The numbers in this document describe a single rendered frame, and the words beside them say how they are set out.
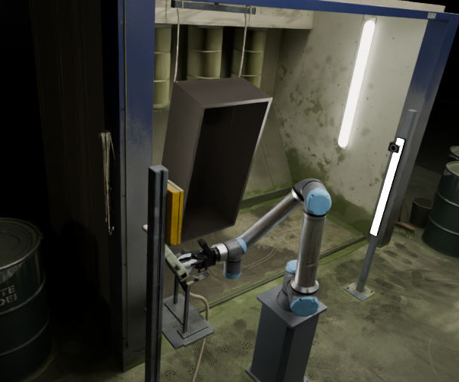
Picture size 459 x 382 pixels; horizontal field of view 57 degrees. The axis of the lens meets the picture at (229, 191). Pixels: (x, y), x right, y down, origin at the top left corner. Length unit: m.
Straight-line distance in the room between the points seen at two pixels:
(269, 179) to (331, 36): 1.70
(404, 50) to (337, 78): 0.77
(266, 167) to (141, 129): 3.06
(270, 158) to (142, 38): 3.31
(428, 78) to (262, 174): 2.02
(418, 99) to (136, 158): 2.79
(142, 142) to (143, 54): 0.43
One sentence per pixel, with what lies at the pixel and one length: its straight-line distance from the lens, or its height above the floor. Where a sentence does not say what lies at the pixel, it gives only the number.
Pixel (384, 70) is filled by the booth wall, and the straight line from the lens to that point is 4.38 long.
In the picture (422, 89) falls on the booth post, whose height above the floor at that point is 1.66.
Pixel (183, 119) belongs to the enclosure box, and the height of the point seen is 1.48.
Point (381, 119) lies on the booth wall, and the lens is 4.41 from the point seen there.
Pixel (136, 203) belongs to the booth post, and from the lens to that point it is 2.30.
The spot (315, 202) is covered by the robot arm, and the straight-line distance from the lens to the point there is 2.01.
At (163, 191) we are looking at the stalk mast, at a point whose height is 1.55.
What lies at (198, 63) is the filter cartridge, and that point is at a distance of 4.13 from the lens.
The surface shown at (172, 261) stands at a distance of 1.96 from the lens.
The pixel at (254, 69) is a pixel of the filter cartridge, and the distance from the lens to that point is 4.52.
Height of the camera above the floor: 2.31
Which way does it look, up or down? 26 degrees down
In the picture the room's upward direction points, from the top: 6 degrees clockwise
